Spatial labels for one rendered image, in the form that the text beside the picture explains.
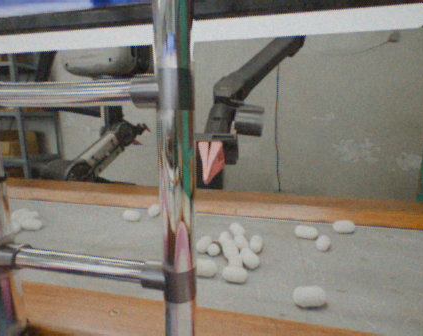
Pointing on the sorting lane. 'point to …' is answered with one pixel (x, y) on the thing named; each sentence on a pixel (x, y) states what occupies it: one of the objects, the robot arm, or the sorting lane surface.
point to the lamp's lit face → (337, 22)
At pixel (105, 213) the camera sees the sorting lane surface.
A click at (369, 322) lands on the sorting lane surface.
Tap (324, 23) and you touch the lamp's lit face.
